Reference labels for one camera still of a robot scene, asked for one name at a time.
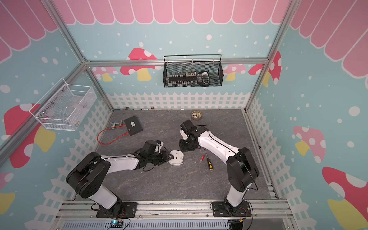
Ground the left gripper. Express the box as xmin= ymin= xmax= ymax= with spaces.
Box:
xmin=147 ymin=150 xmax=174 ymax=165

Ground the white alarm clock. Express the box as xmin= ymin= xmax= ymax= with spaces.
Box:
xmin=168 ymin=150 xmax=185 ymax=166

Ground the black yellow screwdriver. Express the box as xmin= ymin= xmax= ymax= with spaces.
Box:
xmin=205 ymin=149 xmax=213 ymax=171

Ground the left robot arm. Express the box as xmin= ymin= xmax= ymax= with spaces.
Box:
xmin=66 ymin=146 xmax=174 ymax=216

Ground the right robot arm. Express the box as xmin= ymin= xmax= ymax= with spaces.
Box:
xmin=179 ymin=125 xmax=259 ymax=215

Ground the brown tape roll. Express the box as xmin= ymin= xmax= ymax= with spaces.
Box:
xmin=191 ymin=111 xmax=203 ymax=121

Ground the black connector strip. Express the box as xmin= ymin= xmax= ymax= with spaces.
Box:
xmin=165 ymin=75 xmax=198 ymax=87

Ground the green lit circuit board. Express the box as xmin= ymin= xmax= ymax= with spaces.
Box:
xmin=109 ymin=219 xmax=124 ymax=229

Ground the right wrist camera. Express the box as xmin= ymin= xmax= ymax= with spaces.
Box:
xmin=180 ymin=120 xmax=196 ymax=140

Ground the black network switch box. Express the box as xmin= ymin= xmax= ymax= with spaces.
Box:
xmin=124 ymin=116 xmax=143 ymax=136

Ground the red cable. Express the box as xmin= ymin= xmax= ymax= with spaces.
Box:
xmin=96 ymin=124 xmax=129 ymax=145

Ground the metal bracket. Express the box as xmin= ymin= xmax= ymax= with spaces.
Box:
xmin=110 ymin=121 xmax=122 ymax=128

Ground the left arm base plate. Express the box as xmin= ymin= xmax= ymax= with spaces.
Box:
xmin=96 ymin=201 xmax=138 ymax=219

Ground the black wire basket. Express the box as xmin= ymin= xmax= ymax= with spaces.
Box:
xmin=163 ymin=54 xmax=224 ymax=88

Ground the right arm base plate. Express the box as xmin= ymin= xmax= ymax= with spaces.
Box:
xmin=210 ymin=201 xmax=252 ymax=218

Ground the aluminium rail frame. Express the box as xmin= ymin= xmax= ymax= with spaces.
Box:
xmin=51 ymin=199 xmax=298 ymax=230

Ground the white wire basket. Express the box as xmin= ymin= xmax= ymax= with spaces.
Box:
xmin=29 ymin=79 xmax=97 ymax=131

